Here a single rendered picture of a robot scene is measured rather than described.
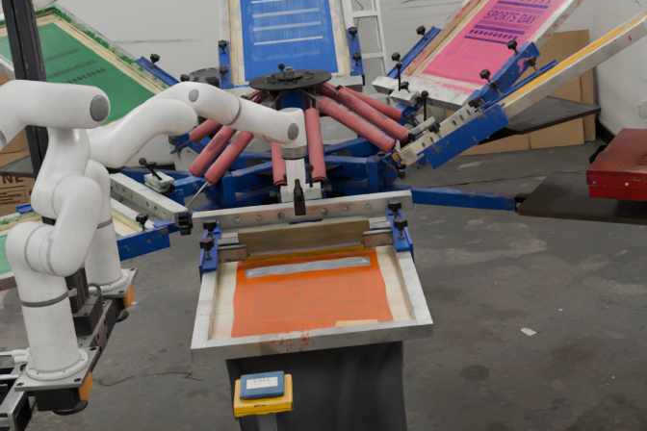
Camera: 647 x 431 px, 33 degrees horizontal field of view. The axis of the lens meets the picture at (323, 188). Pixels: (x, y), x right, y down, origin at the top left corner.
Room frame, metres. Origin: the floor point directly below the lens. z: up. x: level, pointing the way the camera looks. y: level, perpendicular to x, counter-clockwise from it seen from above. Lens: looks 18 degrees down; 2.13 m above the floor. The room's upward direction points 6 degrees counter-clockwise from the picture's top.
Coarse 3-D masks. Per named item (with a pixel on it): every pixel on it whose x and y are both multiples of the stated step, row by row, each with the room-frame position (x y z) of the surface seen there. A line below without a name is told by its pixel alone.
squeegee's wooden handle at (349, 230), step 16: (304, 224) 2.98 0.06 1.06; (320, 224) 2.97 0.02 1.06; (336, 224) 2.97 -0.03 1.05; (352, 224) 2.97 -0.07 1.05; (368, 224) 2.97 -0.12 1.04; (240, 240) 2.97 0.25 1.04; (256, 240) 2.97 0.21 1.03; (272, 240) 2.97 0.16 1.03; (288, 240) 2.97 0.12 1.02; (304, 240) 2.97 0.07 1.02; (320, 240) 2.97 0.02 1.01; (336, 240) 2.97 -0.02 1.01; (352, 240) 2.97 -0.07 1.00
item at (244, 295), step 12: (240, 264) 2.99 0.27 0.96; (252, 264) 2.98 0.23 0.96; (264, 264) 2.97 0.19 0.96; (276, 264) 2.96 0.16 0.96; (288, 264) 2.95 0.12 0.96; (240, 276) 2.89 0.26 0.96; (264, 276) 2.87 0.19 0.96; (276, 276) 2.87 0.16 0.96; (288, 276) 2.86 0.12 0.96; (300, 276) 2.85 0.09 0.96; (240, 288) 2.81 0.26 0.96; (252, 288) 2.80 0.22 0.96; (240, 300) 2.72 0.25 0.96; (252, 300) 2.71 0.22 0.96; (240, 312) 2.65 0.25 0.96; (252, 312) 2.64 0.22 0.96; (240, 324) 2.57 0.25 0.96; (252, 324) 2.56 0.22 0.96; (264, 324) 2.55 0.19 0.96; (276, 324) 2.55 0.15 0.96; (288, 324) 2.54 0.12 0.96; (300, 324) 2.53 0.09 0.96; (240, 336) 2.50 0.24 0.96
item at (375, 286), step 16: (320, 256) 2.99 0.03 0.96; (336, 256) 2.97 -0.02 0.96; (352, 256) 2.96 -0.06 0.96; (320, 272) 2.86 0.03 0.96; (336, 272) 2.85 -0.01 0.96; (352, 272) 2.84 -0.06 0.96; (368, 272) 2.83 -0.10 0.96; (368, 288) 2.72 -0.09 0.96; (384, 288) 2.71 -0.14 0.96; (368, 304) 2.61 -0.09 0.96; (384, 304) 2.60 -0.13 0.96; (320, 320) 2.54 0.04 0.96; (336, 320) 2.53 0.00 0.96; (384, 320) 2.50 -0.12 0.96
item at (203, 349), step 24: (384, 216) 3.17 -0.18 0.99; (408, 264) 2.77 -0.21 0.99; (216, 288) 2.79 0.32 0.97; (408, 288) 2.61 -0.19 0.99; (264, 336) 2.41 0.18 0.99; (288, 336) 2.40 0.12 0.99; (312, 336) 2.39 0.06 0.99; (336, 336) 2.39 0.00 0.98; (360, 336) 2.39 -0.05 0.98; (384, 336) 2.39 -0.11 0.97; (408, 336) 2.39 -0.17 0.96; (432, 336) 2.39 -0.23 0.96; (216, 360) 2.38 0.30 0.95
